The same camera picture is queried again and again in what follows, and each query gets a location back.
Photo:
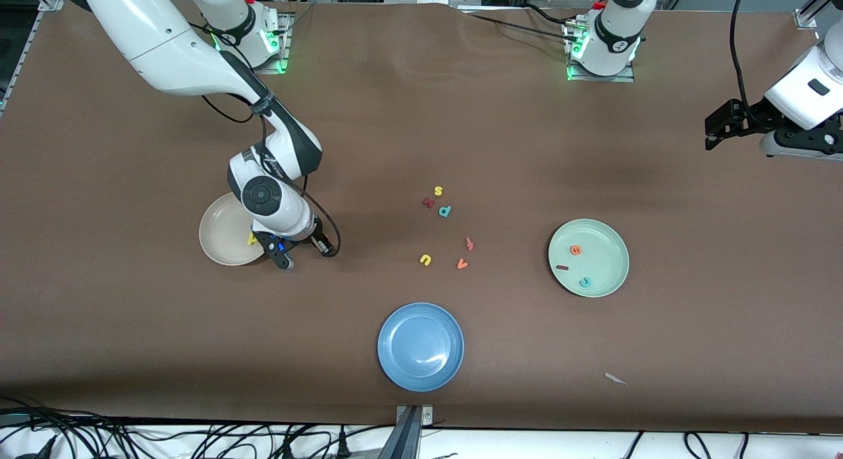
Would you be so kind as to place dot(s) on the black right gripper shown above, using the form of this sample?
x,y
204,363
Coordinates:
x,y
315,238

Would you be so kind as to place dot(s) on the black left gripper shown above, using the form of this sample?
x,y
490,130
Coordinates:
x,y
753,113

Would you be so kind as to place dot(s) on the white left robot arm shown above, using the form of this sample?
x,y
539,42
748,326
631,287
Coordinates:
x,y
616,37

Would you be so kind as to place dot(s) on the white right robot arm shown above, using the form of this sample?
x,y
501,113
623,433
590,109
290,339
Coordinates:
x,y
164,44

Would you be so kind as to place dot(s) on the beige brown plate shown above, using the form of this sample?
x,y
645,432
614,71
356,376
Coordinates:
x,y
220,238

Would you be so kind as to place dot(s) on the blue plate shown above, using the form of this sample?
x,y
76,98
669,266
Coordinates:
x,y
421,346

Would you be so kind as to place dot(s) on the brown paper table cover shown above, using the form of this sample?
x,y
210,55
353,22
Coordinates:
x,y
421,116

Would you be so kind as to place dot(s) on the light green plate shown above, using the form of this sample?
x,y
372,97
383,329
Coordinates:
x,y
599,248

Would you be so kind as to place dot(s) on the black power plug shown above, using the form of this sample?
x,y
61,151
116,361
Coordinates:
x,y
342,444
288,450

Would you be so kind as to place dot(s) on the white paper scrap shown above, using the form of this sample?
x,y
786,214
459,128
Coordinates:
x,y
615,378

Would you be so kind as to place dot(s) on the silver aluminium frame rail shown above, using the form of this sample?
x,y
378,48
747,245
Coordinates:
x,y
49,1
805,18

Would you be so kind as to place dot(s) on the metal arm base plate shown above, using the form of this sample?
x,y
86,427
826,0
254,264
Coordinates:
x,y
625,78
280,68

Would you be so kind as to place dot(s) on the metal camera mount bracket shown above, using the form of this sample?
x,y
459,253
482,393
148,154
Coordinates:
x,y
411,416

